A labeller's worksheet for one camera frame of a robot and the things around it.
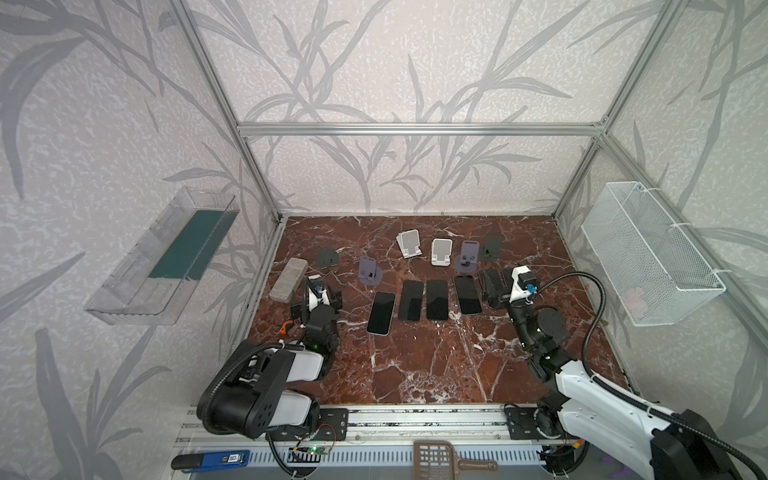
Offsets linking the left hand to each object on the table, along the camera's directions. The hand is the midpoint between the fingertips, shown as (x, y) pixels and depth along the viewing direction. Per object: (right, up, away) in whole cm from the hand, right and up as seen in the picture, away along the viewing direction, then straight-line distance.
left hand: (316, 277), depth 87 cm
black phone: (+28, -9, +10) cm, 31 cm away
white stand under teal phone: (+39, +7, +17) cm, 43 cm away
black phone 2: (+37, -9, +13) cm, 40 cm away
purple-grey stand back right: (+48, +4, +15) cm, 51 cm away
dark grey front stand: (+58, +8, +20) cm, 62 cm away
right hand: (+52, +6, -11) cm, 53 cm away
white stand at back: (+28, +10, +18) cm, 35 cm away
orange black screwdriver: (-10, -15, +2) cm, 18 cm away
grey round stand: (+14, 0, +10) cm, 17 cm away
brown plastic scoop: (+34, -41, -17) cm, 56 cm away
